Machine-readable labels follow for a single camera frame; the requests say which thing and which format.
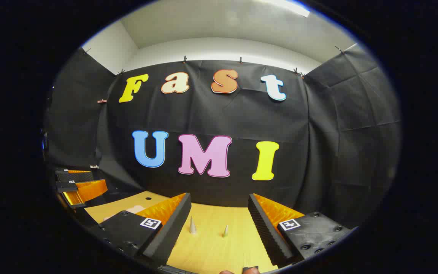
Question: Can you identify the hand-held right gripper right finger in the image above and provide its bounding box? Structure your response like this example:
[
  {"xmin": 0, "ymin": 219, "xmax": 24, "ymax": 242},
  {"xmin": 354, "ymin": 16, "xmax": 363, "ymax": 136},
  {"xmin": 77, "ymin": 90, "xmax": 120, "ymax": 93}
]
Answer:
[{"xmin": 248, "ymin": 193, "xmax": 359, "ymax": 268}]

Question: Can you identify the black backdrop cloth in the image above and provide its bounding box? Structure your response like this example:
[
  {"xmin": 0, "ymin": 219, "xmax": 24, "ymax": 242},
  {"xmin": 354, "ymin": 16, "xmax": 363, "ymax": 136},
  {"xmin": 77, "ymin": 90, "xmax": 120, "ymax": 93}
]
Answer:
[{"xmin": 43, "ymin": 43, "xmax": 402, "ymax": 229}]

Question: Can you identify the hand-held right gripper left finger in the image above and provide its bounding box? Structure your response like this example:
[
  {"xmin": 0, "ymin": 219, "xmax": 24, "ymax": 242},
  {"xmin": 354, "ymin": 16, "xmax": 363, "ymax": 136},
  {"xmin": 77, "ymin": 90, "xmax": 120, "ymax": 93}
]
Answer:
[{"xmin": 89, "ymin": 193, "xmax": 192, "ymax": 266}]

